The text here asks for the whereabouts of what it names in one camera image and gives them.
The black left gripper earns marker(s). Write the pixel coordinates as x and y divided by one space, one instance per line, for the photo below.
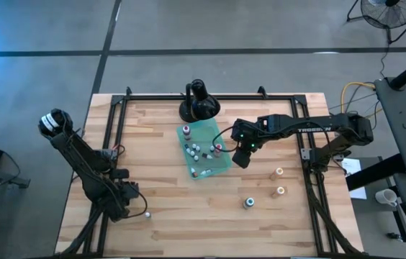
120 194

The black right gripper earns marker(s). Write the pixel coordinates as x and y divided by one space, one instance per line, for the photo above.
248 133

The large yellow food colouring bottle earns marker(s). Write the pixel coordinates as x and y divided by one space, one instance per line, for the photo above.
278 172

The large green food colouring bottle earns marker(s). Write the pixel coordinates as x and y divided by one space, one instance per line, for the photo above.
248 202

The small dark red dropper bottle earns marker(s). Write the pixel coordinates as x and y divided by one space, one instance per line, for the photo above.
193 172

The large red food colouring bottle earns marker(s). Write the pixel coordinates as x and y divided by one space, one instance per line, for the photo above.
186 129

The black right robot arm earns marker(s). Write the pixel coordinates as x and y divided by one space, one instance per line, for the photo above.
314 129

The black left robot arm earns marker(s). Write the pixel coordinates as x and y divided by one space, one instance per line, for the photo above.
80 162

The large orange-yellow food colouring bottle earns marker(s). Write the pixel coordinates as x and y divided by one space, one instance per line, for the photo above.
278 190

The teal translucent plastic bin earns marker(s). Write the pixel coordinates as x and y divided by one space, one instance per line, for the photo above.
204 135

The black round lamp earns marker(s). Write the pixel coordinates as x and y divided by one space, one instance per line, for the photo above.
203 108

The white paper sheet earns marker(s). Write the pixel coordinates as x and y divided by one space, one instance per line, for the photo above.
354 166

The black desk leg bar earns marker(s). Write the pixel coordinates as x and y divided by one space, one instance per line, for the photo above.
375 174

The white mug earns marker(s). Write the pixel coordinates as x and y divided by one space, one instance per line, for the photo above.
386 196

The grey side desk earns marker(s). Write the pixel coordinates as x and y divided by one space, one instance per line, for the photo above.
401 118

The small black clip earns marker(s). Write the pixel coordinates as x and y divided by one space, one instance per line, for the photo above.
392 236

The black floor fan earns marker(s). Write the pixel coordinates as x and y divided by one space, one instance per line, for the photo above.
392 16

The grey metal bracket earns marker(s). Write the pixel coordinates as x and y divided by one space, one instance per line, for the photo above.
305 154

